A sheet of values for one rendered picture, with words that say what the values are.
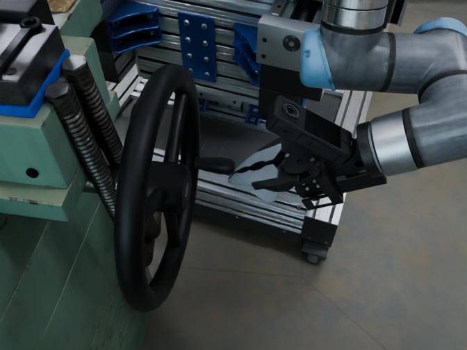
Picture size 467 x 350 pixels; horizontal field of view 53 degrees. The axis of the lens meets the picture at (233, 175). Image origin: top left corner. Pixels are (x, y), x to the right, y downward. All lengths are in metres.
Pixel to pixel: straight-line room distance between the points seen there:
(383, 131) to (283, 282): 0.89
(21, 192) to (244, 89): 0.75
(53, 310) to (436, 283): 1.10
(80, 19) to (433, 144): 0.50
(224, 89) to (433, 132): 0.73
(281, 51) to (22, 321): 0.62
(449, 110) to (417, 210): 1.09
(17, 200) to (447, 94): 0.48
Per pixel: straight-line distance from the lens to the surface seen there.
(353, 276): 1.45
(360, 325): 1.39
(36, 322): 0.72
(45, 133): 0.45
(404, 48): 0.62
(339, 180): 0.63
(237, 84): 1.16
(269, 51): 0.92
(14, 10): 0.51
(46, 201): 0.51
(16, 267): 0.64
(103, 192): 0.56
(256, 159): 0.66
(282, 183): 0.60
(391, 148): 0.57
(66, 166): 0.49
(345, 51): 0.59
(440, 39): 0.64
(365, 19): 0.58
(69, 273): 0.79
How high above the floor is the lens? 1.25
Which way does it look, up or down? 50 degrees down
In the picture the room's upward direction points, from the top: straight up
